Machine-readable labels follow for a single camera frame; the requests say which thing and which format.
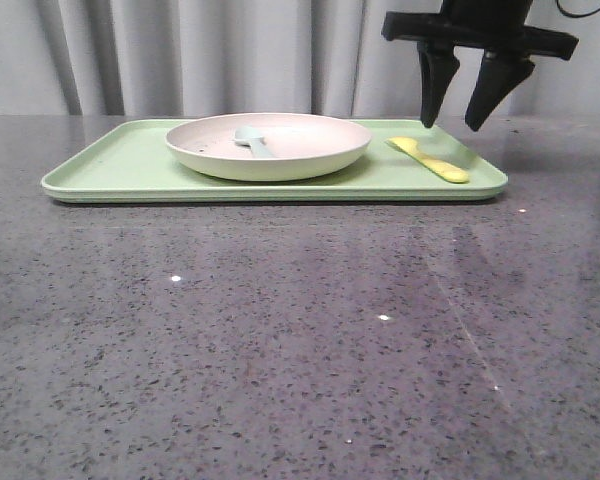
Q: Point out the grey pleated curtain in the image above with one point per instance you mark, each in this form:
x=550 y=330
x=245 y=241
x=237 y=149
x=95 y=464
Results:
x=200 y=58

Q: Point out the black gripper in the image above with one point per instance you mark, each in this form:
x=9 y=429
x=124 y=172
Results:
x=497 y=27

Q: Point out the light green plastic tray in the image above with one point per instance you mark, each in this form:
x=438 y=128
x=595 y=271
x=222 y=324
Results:
x=132 y=164

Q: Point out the light blue plastic spoon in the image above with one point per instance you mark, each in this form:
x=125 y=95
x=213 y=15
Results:
x=252 y=138

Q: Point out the yellow plastic fork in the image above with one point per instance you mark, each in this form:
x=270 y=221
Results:
x=444 y=170

